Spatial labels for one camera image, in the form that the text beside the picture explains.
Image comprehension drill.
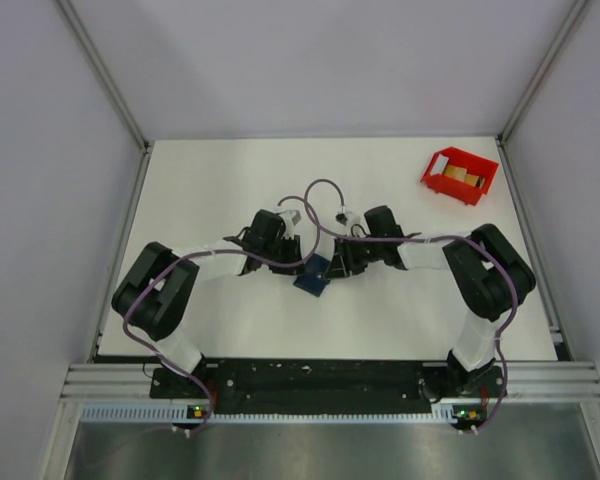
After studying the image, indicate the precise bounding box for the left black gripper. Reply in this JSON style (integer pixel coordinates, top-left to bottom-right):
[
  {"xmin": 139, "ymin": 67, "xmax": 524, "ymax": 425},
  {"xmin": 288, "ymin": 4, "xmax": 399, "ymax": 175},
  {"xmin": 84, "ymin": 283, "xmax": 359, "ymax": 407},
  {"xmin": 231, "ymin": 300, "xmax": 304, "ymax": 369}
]
[{"xmin": 263, "ymin": 233, "xmax": 307, "ymax": 276}]

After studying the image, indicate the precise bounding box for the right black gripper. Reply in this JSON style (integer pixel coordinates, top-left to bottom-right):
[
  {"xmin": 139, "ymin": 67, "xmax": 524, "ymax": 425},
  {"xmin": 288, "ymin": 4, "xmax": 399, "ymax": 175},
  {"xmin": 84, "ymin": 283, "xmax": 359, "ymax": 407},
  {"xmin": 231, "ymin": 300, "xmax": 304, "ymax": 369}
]
[{"xmin": 324, "ymin": 234, "xmax": 384, "ymax": 281}]

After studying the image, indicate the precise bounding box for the blue leather card holder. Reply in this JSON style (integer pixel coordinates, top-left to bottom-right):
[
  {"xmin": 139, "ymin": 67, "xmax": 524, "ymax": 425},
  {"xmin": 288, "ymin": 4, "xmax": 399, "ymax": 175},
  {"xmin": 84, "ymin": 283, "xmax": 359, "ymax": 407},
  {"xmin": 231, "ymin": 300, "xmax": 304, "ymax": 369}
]
[{"xmin": 293, "ymin": 254, "xmax": 330, "ymax": 297}]

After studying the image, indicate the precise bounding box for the red plastic bin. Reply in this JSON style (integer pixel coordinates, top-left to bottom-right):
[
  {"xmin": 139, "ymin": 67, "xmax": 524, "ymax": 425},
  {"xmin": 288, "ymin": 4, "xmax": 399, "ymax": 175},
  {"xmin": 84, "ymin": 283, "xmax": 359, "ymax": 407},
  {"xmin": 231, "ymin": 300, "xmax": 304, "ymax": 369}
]
[{"xmin": 420, "ymin": 147, "xmax": 499, "ymax": 206}]

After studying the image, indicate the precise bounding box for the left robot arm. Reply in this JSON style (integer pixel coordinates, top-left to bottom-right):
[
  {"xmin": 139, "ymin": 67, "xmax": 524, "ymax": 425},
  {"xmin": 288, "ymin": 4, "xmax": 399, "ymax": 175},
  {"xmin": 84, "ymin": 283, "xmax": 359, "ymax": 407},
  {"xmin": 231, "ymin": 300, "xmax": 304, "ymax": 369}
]
[{"xmin": 111, "ymin": 210, "xmax": 305, "ymax": 397}]

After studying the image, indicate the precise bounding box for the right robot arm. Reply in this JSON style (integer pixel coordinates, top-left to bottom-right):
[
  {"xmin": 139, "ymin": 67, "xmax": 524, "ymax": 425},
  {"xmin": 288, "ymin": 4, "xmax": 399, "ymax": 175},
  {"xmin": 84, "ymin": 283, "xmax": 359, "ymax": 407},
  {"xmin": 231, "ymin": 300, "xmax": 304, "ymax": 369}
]
[{"xmin": 326, "ymin": 205, "xmax": 536, "ymax": 396}]

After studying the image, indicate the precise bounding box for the gold credit card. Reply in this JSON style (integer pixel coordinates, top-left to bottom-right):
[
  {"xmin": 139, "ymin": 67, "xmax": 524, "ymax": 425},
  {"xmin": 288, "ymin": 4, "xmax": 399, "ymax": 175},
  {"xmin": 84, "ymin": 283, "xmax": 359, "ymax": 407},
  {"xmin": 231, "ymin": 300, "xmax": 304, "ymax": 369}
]
[{"xmin": 443, "ymin": 164, "xmax": 468, "ymax": 182}]

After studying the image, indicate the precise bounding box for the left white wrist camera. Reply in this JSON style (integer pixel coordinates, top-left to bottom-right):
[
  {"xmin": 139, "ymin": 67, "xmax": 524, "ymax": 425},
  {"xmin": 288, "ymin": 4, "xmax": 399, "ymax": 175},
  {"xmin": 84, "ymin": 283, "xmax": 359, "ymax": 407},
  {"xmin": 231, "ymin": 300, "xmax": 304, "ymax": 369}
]
[{"xmin": 277, "ymin": 210, "xmax": 302, "ymax": 238}]

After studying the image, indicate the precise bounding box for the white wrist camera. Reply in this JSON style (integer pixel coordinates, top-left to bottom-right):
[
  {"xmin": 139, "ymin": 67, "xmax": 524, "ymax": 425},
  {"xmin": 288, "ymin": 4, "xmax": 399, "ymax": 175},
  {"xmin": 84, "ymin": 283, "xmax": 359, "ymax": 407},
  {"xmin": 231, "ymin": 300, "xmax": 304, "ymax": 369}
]
[
  {"xmin": 277, "ymin": 210, "xmax": 302, "ymax": 238},
  {"xmin": 335, "ymin": 210, "xmax": 361, "ymax": 236}
]

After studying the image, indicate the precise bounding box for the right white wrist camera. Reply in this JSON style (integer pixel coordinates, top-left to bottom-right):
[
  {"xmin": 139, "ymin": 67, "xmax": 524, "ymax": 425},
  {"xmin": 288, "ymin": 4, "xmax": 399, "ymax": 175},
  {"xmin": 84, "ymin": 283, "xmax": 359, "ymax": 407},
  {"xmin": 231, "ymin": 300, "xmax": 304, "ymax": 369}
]
[{"xmin": 335, "ymin": 210, "xmax": 361, "ymax": 236}]

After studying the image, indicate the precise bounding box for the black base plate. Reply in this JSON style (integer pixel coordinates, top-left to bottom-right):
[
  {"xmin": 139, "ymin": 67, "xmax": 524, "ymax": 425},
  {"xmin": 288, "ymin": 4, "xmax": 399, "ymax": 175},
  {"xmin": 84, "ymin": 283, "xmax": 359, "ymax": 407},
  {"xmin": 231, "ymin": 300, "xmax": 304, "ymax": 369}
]
[{"xmin": 150, "ymin": 358, "xmax": 506, "ymax": 414}]

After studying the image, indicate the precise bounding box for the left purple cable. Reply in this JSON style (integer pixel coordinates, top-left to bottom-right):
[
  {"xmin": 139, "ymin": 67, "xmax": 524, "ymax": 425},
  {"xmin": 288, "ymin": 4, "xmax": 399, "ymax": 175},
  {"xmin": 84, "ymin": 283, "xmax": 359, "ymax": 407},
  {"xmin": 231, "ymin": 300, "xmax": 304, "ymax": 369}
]
[{"xmin": 121, "ymin": 195, "xmax": 341, "ymax": 441}]

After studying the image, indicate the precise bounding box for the right aluminium frame post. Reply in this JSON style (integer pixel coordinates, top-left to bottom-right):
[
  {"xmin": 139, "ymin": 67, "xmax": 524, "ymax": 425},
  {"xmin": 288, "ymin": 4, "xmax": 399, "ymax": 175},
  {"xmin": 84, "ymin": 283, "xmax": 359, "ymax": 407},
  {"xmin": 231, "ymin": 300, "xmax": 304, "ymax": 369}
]
[{"xmin": 497, "ymin": 0, "xmax": 594, "ymax": 146}]

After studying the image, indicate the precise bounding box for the aluminium frame post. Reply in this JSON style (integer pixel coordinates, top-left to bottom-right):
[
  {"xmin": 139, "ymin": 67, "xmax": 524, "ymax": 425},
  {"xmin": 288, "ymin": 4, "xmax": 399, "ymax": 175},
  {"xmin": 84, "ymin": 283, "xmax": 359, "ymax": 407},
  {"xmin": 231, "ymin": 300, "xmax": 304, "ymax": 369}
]
[
  {"xmin": 52, "ymin": 0, "xmax": 150, "ymax": 152},
  {"xmin": 497, "ymin": 0, "xmax": 594, "ymax": 146}
]

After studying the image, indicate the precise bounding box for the grey slotted cable duct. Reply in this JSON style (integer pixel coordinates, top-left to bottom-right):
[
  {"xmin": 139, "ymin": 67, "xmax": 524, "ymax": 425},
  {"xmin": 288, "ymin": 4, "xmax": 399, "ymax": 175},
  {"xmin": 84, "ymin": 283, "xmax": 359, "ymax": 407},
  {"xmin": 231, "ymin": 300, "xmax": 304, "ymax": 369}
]
[{"xmin": 80, "ymin": 403, "xmax": 481, "ymax": 426}]

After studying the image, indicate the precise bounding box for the aluminium front rail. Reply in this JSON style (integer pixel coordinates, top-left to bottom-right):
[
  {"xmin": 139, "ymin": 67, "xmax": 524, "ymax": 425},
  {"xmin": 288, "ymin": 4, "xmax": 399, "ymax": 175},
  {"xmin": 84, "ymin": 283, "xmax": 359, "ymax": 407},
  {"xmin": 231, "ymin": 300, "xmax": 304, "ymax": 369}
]
[{"xmin": 61, "ymin": 359, "xmax": 600, "ymax": 403}]

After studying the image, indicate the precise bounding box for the left aluminium frame post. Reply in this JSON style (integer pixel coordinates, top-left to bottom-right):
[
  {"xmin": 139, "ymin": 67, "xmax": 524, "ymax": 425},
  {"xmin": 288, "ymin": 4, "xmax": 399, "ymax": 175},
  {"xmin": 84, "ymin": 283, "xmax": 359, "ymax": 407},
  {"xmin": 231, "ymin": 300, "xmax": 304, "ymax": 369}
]
[{"xmin": 52, "ymin": 0, "xmax": 150, "ymax": 152}]

